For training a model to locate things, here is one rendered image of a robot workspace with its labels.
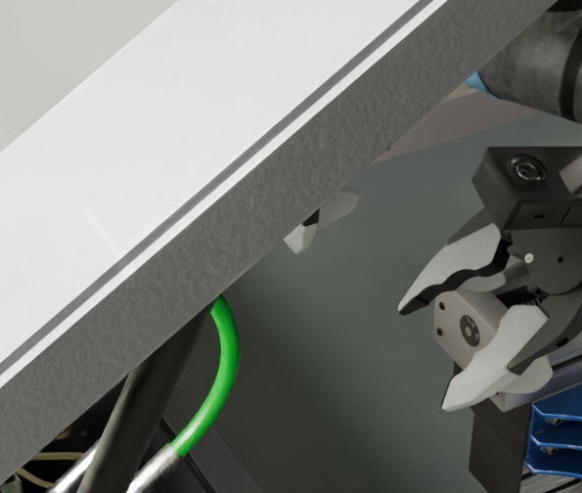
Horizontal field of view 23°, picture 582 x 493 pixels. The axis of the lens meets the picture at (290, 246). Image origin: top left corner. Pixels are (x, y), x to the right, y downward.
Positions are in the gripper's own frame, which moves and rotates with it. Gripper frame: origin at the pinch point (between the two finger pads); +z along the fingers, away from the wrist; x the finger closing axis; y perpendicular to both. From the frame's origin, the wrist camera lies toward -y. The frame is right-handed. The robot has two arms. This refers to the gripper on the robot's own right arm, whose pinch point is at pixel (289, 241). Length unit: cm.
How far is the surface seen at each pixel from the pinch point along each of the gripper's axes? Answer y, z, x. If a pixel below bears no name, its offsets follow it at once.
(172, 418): -6.4, 26.9, 11.8
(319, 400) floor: 59, 122, 93
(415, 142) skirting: 124, 120, 157
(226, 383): -12.3, 0.0, -12.6
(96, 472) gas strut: -33, -31, -44
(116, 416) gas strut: -32, -33, -44
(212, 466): -5.9, 26.8, 4.1
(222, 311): -12.4, -6.9, -12.7
